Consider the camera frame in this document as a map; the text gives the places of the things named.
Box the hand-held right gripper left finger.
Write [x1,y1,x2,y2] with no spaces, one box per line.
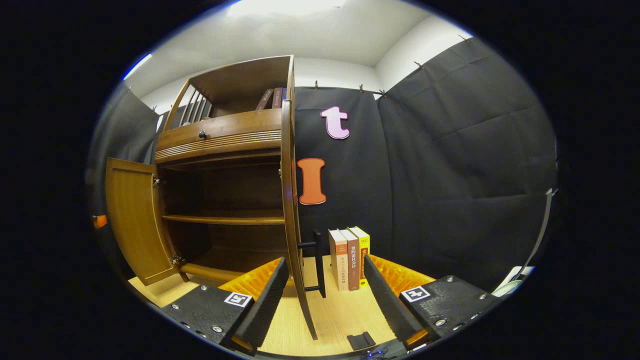
[162,256,291,353]

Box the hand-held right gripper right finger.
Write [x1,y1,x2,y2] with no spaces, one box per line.
[363,254,503,351]

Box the wooden cabinet door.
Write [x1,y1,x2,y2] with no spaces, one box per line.
[104,157,183,287]
[279,99,328,342]

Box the wooden double-door shoe cabinet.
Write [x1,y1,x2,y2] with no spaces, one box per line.
[152,55,301,296]

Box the small black stand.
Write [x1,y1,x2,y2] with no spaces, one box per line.
[347,331,377,351]

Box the brown standing book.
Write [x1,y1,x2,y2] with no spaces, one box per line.
[339,228,361,291]

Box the yellow book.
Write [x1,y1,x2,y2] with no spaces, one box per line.
[349,226,371,287]

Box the white and orange book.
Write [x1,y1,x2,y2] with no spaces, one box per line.
[328,229,350,292]

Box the white flat object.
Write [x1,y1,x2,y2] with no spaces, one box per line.
[492,265,536,298]

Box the black backdrop cloth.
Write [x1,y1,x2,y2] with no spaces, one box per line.
[85,36,558,293]

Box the small ceiling light panel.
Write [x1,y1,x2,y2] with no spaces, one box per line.
[122,52,153,81]

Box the wooden drawer with black knob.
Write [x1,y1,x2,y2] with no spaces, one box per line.
[154,107,283,166]

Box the large ceiling light panel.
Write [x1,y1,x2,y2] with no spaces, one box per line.
[227,0,346,18]

